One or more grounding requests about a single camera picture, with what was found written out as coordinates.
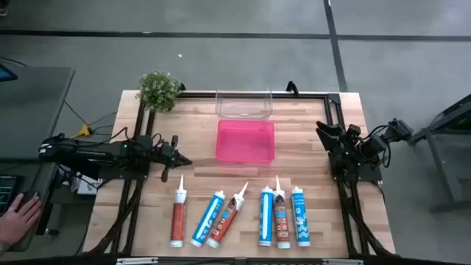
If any orange label sealant tube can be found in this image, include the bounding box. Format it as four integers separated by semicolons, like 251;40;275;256
169;174;188;249
272;174;291;250
205;181;249;250

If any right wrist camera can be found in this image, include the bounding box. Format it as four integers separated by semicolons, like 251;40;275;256
345;124;362;139

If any clear plastic bin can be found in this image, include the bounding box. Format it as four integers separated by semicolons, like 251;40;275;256
215;87;274;120

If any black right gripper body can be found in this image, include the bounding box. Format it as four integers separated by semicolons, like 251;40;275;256
338;127;364;156

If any green potted plant black pot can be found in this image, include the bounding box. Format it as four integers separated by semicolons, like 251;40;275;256
135;70;184;113

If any black aluminium table frame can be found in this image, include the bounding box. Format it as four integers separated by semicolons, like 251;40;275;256
86;91;397;258

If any blue lit screen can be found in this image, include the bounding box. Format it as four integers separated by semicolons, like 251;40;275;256
0;63;18;82

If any blue silicone tube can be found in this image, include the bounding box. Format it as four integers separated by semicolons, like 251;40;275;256
190;190;227;248
291;185;311;248
258;185;275;247

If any silver metal bracket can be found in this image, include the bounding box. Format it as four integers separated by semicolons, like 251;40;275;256
322;258;364;265
116;257;159;265

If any pink plastic bin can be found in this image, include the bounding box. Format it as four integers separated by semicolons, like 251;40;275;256
215;119;276;165

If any grey side desk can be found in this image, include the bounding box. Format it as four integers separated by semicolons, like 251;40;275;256
0;66;76;253

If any black keyboard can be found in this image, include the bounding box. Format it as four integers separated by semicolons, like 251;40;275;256
0;175;19;216

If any grey metal table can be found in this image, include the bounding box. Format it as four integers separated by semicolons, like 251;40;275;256
408;93;471;214

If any person's hand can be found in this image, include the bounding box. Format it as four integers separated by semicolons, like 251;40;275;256
0;194;43;248

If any white paper sheet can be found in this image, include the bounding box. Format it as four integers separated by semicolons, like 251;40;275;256
69;172;102;196

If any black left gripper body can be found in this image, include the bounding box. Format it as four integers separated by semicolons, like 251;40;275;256
160;135;181;183

